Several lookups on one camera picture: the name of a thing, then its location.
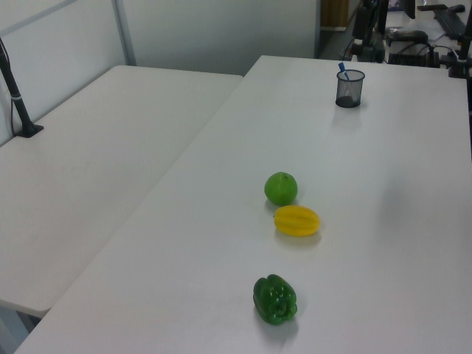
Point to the white side table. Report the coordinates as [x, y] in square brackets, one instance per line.
[92, 155]

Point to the brown wooden panel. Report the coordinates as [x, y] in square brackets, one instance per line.
[333, 13]

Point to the green bell pepper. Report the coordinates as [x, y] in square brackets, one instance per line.
[274, 299]

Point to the black mesh pen cup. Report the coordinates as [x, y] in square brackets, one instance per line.
[349, 90]

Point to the black monitor stand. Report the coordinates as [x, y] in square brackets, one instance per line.
[370, 40]

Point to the green apple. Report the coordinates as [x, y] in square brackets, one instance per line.
[281, 188]

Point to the yellow starfruit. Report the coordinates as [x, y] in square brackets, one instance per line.
[296, 220]

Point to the black camera pole with base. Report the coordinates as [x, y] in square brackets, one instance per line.
[16, 99]

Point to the black keyboard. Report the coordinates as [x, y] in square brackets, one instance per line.
[450, 21]

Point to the blue marker pen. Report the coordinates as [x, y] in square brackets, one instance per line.
[343, 70]

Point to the black clamp stand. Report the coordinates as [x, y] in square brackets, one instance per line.
[461, 59]

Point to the grey partition frame post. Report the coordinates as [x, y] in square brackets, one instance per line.
[124, 33]

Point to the black handheld device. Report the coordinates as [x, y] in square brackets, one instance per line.
[407, 36]

